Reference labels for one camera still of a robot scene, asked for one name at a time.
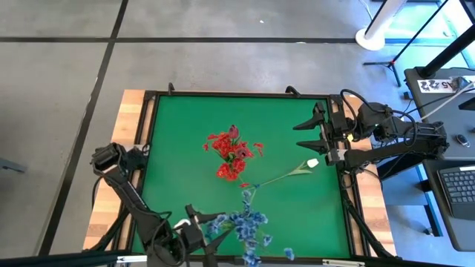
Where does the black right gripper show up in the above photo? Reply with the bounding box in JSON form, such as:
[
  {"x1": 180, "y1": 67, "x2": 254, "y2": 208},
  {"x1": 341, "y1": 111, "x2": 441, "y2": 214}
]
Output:
[{"x1": 292, "y1": 102, "x2": 354, "y2": 167}]

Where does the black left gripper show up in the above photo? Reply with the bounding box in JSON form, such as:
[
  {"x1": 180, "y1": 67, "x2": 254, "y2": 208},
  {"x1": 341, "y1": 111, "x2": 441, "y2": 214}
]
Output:
[{"x1": 173, "y1": 203, "x2": 235, "y2": 257}]

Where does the white tulip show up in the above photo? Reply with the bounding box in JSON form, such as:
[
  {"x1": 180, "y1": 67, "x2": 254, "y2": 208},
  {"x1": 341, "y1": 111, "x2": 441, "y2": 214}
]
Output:
[{"x1": 255, "y1": 158, "x2": 320, "y2": 188}]

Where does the blue flower bunch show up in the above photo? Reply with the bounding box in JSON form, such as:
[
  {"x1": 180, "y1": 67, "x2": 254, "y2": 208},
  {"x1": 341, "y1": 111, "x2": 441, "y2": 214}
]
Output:
[
  {"x1": 206, "y1": 211, "x2": 274, "y2": 248},
  {"x1": 240, "y1": 188, "x2": 296, "y2": 267}
]

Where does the red poppy flower bunch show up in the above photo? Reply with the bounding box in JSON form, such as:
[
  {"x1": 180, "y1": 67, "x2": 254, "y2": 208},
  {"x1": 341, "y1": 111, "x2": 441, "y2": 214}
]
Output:
[
  {"x1": 203, "y1": 128, "x2": 265, "y2": 161},
  {"x1": 216, "y1": 158, "x2": 248, "y2": 182}
]

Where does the black tripod stand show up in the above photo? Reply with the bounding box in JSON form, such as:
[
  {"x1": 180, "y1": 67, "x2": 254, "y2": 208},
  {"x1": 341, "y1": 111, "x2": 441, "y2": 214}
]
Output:
[{"x1": 362, "y1": 0, "x2": 448, "y2": 88}]

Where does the white tower stand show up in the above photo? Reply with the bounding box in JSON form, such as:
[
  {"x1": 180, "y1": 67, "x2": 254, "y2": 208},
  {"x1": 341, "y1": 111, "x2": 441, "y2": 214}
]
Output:
[{"x1": 355, "y1": 0, "x2": 408, "y2": 52}]

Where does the white label paper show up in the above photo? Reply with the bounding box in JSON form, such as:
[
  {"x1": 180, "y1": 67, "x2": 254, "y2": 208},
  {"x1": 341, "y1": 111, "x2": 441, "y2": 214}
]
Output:
[{"x1": 416, "y1": 78, "x2": 458, "y2": 93}]

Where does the dark desk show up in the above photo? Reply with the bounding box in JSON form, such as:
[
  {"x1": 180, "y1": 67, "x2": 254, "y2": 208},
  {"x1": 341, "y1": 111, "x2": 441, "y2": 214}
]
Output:
[{"x1": 403, "y1": 67, "x2": 475, "y2": 161}]

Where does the black pole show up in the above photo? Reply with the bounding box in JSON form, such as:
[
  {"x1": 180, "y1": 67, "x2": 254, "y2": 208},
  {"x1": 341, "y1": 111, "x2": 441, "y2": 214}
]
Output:
[{"x1": 417, "y1": 22, "x2": 475, "y2": 79}]

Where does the black keyboard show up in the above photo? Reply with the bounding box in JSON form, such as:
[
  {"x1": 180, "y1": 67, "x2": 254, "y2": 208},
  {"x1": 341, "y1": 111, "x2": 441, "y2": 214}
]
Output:
[{"x1": 436, "y1": 165, "x2": 475, "y2": 220}]

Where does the grey keyboard desk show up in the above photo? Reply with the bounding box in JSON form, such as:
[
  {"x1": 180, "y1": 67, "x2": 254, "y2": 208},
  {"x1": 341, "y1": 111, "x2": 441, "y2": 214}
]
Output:
[{"x1": 422, "y1": 159, "x2": 475, "y2": 253}]

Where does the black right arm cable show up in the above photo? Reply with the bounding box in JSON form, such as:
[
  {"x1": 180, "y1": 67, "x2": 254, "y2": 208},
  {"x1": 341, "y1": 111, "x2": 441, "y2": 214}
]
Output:
[{"x1": 339, "y1": 88, "x2": 419, "y2": 148}]

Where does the white cable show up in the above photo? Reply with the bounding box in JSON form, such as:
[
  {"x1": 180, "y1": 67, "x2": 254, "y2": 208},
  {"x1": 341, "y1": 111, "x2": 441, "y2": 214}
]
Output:
[{"x1": 419, "y1": 82, "x2": 475, "y2": 122}]

